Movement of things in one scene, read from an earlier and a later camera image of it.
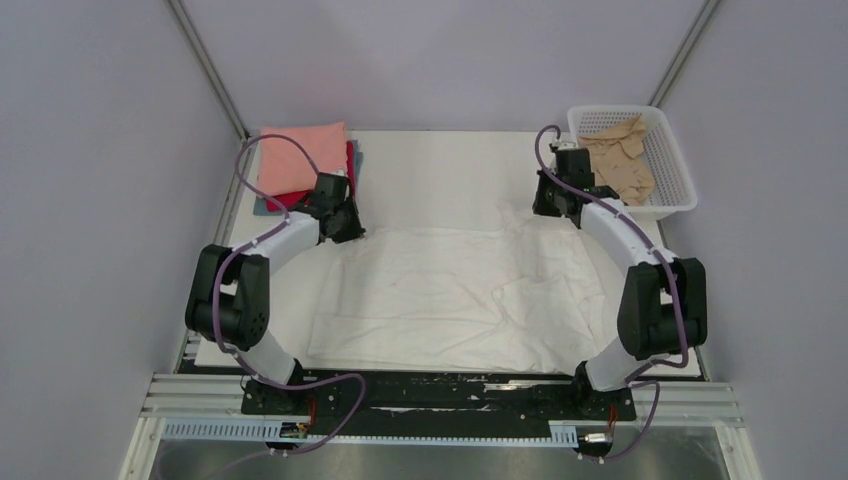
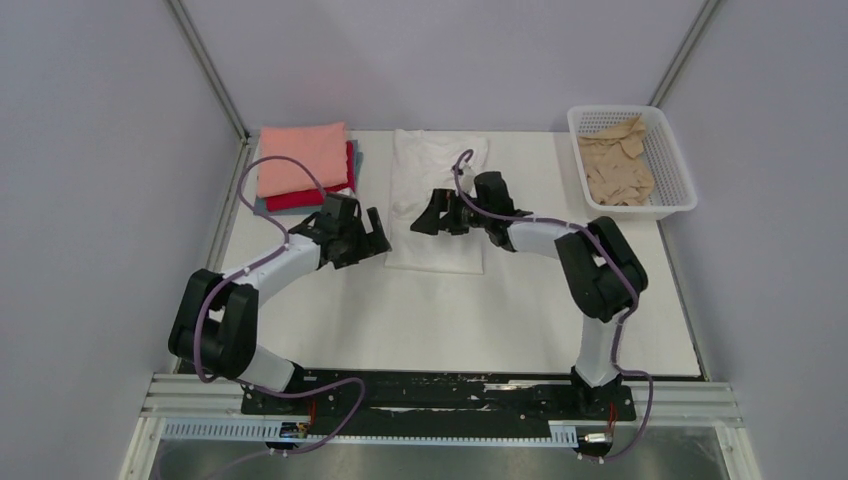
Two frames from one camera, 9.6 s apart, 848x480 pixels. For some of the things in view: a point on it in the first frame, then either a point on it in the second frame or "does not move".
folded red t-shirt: [299, 199] does not move
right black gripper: [538, 206] -> [442, 201]
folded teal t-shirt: [261, 205] does not move
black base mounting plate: [378, 402] does not move
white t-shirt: [532, 293] -> [421, 162]
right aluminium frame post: [683, 51] does not move
